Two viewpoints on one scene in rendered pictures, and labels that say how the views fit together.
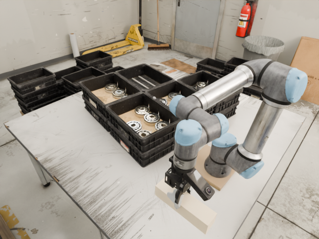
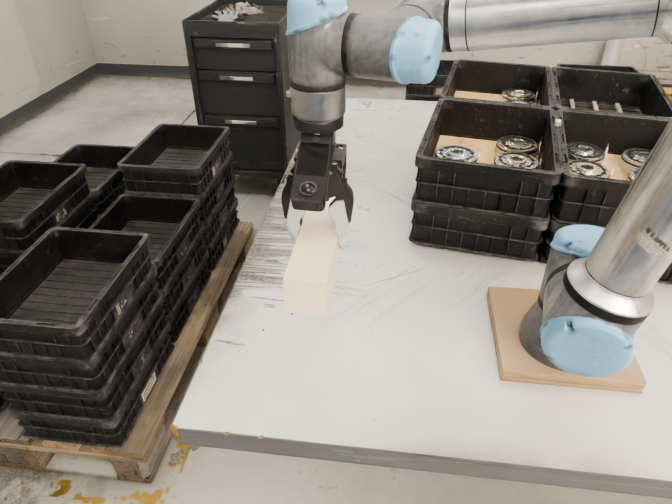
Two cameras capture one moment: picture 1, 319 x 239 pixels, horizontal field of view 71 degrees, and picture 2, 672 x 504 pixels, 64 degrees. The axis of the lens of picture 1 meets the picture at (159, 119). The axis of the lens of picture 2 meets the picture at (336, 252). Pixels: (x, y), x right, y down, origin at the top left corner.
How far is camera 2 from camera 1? 0.77 m
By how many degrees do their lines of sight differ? 45
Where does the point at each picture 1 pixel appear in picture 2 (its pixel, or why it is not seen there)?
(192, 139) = (293, 17)
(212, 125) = (376, 23)
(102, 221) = (258, 253)
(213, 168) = (531, 318)
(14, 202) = not seen: hidden behind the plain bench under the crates
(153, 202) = (350, 290)
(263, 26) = not seen: outside the picture
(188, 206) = (304, 244)
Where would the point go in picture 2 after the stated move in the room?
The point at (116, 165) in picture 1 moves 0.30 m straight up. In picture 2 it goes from (376, 213) to (382, 100)
